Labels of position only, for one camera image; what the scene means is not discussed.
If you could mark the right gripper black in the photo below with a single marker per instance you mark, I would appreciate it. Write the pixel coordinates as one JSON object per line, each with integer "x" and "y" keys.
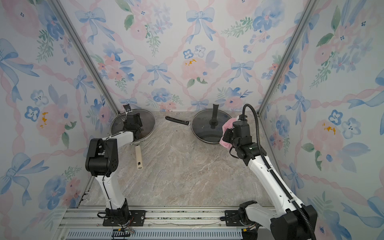
{"x": 229, "y": 132}

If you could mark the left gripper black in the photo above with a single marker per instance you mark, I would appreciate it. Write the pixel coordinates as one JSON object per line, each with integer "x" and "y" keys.
{"x": 126, "y": 124}

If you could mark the pink cloth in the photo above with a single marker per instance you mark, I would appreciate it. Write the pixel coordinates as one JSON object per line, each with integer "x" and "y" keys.
{"x": 242, "y": 132}

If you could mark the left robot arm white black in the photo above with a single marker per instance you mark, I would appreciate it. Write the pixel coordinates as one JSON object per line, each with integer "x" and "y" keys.
{"x": 102, "y": 161}

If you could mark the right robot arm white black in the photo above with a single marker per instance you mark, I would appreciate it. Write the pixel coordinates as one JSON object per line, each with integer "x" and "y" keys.
{"x": 290, "y": 219}

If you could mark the black frying pan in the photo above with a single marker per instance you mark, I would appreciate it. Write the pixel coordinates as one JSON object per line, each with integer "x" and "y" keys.
{"x": 204, "y": 135}

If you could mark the steel pan beige handle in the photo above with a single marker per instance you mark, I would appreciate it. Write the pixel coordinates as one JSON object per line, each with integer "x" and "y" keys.
{"x": 138, "y": 156}

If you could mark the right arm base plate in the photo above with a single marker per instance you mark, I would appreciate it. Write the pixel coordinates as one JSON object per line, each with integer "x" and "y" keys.
{"x": 235, "y": 218}

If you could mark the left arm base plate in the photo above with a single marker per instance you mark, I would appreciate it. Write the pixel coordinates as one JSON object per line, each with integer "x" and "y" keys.
{"x": 136, "y": 218}

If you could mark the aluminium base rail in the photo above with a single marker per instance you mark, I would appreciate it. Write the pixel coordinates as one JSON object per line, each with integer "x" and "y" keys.
{"x": 161, "y": 223}

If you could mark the aluminium frame post left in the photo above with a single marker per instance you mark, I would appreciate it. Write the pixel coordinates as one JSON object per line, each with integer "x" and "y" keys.
{"x": 68, "y": 26}

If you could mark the aluminium frame post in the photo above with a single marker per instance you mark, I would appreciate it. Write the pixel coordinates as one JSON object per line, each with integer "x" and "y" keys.
{"x": 291, "y": 47}
{"x": 68, "y": 26}

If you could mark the aluminium frame post right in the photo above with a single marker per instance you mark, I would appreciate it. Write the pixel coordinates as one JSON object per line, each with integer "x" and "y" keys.
{"x": 291, "y": 47}

